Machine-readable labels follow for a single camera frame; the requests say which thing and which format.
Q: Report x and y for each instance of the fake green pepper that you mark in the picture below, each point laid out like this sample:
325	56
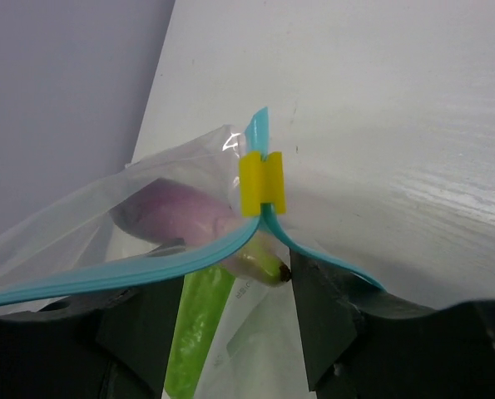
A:
203	299

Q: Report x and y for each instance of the clear zip top bag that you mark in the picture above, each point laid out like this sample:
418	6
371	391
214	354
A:
73	247

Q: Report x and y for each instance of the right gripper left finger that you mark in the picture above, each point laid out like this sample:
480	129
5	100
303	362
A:
110	344

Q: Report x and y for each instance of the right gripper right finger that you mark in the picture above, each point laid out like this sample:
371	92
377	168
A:
360	342

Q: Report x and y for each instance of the yellow zip slider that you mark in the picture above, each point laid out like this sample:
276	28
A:
261	182

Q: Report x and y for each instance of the fake purple eggplant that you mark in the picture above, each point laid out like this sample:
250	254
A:
166	210

